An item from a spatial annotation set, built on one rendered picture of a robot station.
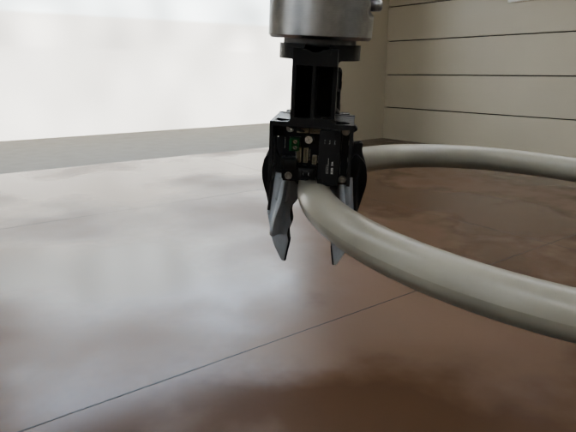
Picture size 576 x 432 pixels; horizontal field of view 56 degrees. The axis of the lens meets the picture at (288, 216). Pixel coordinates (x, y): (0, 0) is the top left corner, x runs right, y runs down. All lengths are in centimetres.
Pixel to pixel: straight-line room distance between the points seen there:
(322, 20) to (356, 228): 17
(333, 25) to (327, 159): 11
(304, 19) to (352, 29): 4
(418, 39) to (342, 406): 730
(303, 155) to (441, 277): 19
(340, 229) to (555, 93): 709
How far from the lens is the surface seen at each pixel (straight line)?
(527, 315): 33
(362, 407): 189
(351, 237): 38
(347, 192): 53
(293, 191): 54
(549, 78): 749
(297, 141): 47
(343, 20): 46
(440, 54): 838
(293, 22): 47
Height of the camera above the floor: 105
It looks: 15 degrees down
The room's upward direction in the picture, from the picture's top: straight up
